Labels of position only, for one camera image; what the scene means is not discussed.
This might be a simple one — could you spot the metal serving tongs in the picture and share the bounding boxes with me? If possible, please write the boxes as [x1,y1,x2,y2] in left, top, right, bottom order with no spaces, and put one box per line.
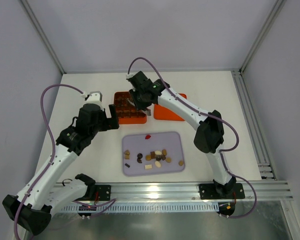
[125,98,152,116]

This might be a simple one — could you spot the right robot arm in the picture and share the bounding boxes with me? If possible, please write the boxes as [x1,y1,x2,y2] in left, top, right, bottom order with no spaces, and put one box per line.
[126,71,236,198]

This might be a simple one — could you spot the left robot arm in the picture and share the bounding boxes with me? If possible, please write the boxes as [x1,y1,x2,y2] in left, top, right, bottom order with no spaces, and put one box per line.
[2,103,119,236]

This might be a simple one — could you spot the orange chocolate tin box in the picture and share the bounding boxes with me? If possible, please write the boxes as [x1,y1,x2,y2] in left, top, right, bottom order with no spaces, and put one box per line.
[113,91,147,125]

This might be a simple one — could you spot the dark round foil chocolate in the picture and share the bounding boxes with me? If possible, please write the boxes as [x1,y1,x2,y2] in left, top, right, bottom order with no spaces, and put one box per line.
[137,153,143,159]

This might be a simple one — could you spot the tan ridged square chocolate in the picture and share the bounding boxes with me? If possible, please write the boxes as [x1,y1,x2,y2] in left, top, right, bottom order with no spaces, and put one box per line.
[145,155,152,161]

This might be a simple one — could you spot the brown rectangular chocolate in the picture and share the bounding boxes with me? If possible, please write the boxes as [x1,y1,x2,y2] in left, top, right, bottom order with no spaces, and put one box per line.
[150,151,156,159]

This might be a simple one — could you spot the white swirl chocolate upper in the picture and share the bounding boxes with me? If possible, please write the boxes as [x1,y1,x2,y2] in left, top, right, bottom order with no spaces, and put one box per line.
[155,150,162,156]

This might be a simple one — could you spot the white swirl chocolate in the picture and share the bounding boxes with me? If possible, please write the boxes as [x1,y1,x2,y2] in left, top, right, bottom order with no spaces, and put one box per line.
[154,161,162,168]
[155,150,162,156]

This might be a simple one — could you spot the white rectangular chocolate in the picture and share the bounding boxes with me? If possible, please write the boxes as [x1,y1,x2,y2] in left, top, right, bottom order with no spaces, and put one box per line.
[144,164,152,170]

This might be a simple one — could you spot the dark fluted round chocolate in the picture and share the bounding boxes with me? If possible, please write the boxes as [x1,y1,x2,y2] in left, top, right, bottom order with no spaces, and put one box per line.
[155,155,162,161]

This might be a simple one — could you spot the white swirl chocolate lower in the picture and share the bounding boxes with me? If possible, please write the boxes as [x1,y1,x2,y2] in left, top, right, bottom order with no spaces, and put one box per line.
[154,161,162,168]

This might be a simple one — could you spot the tan shell chocolate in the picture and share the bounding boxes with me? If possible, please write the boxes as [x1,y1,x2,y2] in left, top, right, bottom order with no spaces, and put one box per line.
[165,157,172,163]

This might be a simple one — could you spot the orange tin lid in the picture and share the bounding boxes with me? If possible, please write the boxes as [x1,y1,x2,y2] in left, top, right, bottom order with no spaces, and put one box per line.
[153,104,185,122]

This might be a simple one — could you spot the red lips candy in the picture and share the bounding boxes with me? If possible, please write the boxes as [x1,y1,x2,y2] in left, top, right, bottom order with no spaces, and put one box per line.
[145,134,151,140]

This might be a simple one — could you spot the lavender plastic tray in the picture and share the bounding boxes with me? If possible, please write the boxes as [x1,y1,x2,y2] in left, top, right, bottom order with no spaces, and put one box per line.
[122,131,186,177]

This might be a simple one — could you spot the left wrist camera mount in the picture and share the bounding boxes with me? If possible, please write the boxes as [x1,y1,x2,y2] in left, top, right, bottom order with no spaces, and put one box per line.
[80,91,104,110]

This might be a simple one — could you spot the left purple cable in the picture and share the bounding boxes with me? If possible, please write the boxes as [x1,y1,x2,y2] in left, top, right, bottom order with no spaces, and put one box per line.
[13,84,117,240]

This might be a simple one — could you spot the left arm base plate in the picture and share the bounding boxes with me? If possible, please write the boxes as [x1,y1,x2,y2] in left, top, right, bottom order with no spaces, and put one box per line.
[88,184,112,202]

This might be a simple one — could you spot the slotted cable duct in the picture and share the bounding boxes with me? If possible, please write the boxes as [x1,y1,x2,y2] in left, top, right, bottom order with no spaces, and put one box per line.
[60,201,219,214]

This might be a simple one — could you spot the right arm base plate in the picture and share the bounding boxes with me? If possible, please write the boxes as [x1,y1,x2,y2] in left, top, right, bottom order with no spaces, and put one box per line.
[198,183,246,200]

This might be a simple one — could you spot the right side aluminium rail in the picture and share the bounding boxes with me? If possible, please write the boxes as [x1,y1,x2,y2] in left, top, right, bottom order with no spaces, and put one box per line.
[231,70,277,181]

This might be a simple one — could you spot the aluminium frame rail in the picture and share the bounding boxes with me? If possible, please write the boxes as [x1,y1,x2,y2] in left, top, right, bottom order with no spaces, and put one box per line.
[52,180,294,201]

